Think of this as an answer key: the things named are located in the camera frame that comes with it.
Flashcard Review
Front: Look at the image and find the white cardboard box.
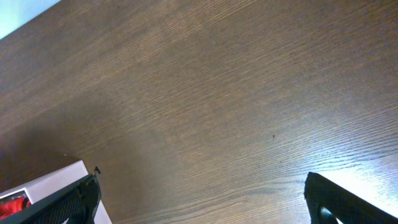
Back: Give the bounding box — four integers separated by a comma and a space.
1, 161, 112, 224

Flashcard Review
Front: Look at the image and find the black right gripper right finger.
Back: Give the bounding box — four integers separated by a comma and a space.
304, 172, 397, 224

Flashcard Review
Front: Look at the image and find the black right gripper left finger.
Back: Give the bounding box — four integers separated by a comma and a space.
1, 167, 101, 224

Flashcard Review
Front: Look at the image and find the red toy fire truck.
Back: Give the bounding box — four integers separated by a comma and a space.
0, 197, 31, 220

